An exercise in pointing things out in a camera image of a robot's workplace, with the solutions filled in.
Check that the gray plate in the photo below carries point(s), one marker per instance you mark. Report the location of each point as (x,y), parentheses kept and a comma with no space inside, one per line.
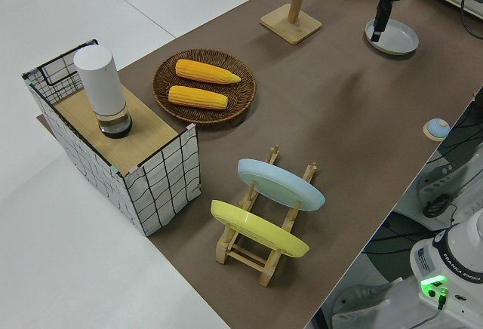
(400,37)

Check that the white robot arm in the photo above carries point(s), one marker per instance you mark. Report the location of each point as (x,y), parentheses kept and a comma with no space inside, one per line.
(464,261)

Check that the light blue plate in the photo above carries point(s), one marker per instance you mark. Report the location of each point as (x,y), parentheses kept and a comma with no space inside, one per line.
(287,187)

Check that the yellow plate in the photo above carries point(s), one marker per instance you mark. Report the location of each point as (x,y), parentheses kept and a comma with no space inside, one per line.
(260,229)

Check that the wooden plate rack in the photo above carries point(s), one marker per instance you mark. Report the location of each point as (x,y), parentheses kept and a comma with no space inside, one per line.
(245,257)

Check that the wooden mug tree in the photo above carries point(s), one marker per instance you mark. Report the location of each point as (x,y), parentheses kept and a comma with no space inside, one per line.
(292,27)

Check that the blue service bell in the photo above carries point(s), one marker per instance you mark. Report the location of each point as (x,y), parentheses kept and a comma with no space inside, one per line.
(437,128)

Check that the yellow corn cob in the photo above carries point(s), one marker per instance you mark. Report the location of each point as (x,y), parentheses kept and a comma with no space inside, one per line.
(203,71)
(196,97)

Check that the brown wicker basket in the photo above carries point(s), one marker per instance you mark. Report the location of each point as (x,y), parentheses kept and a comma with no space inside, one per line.
(203,115)

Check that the white cylinder bottle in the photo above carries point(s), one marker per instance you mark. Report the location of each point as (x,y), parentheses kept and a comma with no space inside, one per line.
(100,83)

